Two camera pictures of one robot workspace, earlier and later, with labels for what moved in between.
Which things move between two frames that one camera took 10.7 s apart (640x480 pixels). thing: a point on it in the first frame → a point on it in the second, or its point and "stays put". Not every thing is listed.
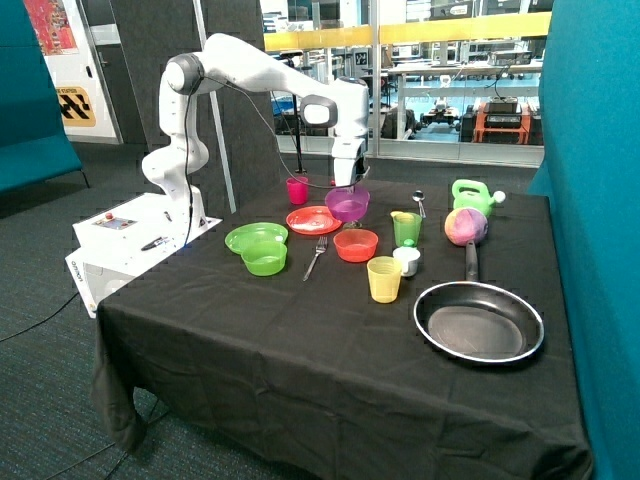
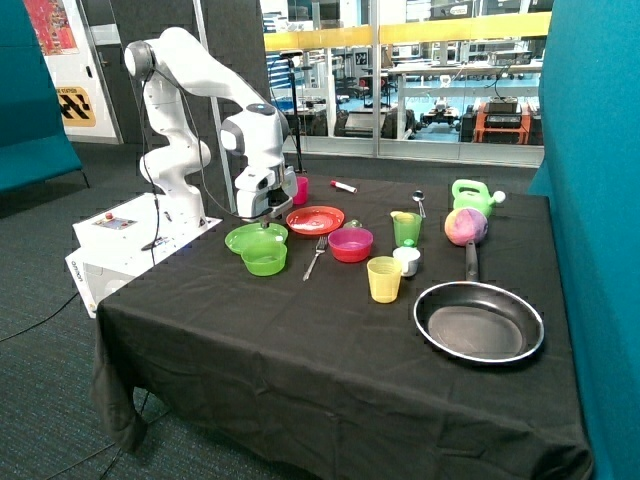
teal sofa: [34, 148] stays put
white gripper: [348, 155] → [265, 191]
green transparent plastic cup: [407, 225] stays put
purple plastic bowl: [348, 204] → [350, 242]
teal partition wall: [590, 174] stays put
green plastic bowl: [264, 258] stays put
